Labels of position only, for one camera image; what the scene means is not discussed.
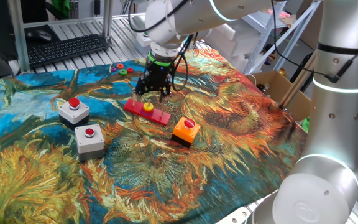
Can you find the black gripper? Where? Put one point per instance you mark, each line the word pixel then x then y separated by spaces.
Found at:
pixel 157 77

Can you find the red Hanoi base with pegs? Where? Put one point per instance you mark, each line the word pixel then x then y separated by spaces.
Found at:
pixel 160 117

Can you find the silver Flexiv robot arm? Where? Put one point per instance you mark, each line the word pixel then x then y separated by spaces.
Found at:
pixel 337 124

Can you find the white control button box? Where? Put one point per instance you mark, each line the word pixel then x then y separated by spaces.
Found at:
pixel 141 46

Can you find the orange button box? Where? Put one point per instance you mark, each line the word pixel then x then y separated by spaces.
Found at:
pixel 183 133

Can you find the white box mushroom red button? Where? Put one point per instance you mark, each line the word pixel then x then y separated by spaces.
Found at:
pixel 73 115

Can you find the white box flat red button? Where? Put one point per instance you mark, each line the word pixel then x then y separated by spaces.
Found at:
pixel 89 144

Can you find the white foam blocks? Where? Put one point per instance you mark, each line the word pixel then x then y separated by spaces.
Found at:
pixel 228 43

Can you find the sunflower painting tablecloth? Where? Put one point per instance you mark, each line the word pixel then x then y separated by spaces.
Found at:
pixel 166 174

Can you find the black power adapter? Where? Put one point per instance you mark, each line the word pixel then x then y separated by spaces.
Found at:
pixel 97 7

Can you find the black keyboard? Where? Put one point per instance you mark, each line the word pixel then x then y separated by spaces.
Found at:
pixel 64 48

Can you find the bright green fabric piece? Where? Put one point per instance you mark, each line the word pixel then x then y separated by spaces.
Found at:
pixel 61 7

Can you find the black computer mouse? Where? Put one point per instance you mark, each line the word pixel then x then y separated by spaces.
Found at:
pixel 39 35

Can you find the black case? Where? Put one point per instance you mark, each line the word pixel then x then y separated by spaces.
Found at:
pixel 300 67

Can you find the cardboard box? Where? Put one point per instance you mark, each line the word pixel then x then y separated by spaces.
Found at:
pixel 303 107

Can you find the green crumpled cloth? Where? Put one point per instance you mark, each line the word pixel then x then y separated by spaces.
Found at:
pixel 305 124

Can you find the brown wooden cabinet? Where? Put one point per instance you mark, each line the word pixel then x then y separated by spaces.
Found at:
pixel 311 31

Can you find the aluminium frame post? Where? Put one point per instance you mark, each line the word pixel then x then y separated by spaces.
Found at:
pixel 297 90
pixel 107 18
pixel 19 37

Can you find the aluminium frame rail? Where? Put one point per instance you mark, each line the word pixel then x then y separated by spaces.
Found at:
pixel 73 20

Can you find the white metal shelf frame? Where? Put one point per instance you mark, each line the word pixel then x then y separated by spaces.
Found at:
pixel 261 43

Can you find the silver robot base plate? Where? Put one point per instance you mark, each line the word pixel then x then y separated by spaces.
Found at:
pixel 238 214

